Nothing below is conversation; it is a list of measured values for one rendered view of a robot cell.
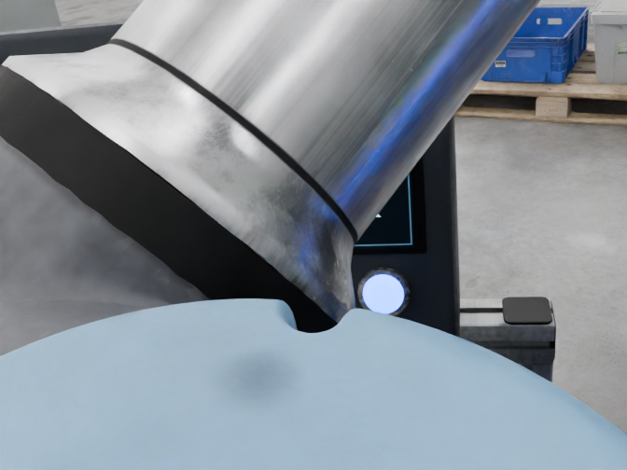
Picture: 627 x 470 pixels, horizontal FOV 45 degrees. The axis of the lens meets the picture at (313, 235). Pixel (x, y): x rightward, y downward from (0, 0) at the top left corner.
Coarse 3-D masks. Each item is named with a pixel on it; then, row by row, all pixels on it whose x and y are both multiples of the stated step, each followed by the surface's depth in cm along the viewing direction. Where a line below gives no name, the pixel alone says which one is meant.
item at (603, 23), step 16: (608, 0) 350; (624, 0) 346; (592, 16) 331; (608, 16) 328; (624, 16) 325; (608, 32) 332; (624, 32) 329; (608, 48) 336; (624, 48) 333; (608, 64) 340; (624, 64) 337; (608, 80) 344; (624, 80) 341
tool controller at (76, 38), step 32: (0, 32) 40; (32, 32) 39; (64, 32) 39; (96, 32) 38; (0, 64) 40; (448, 128) 36; (448, 160) 37; (416, 192) 37; (448, 192) 37; (384, 224) 38; (416, 224) 37; (448, 224) 37; (352, 256) 39; (384, 256) 38; (416, 256) 38; (448, 256) 38; (416, 288) 38; (448, 288) 38; (416, 320) 39; (448, 320) 38
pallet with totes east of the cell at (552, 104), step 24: (576, 72) 368; (528, 96) 385; (552, 96) 346; (576, 96) 341; (600, 96) 336; (624, 96) 331; (552, 120) 351; (576, 120) 346; (600, 120) 342; (624, 120) 337
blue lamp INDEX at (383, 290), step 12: (372, 276) 38; (384, 276) 38; (396, 276) 38; (360, 288) 39; (372, 288) 38; (384, 288) 38; (396, 288) 38; (408, 288) 38; (360, 300) 39; (372, 300) 38; (384, 300) 38; (396, 300) 38; (408, 300) 38; (384, 312) 38; (396, 312) 38
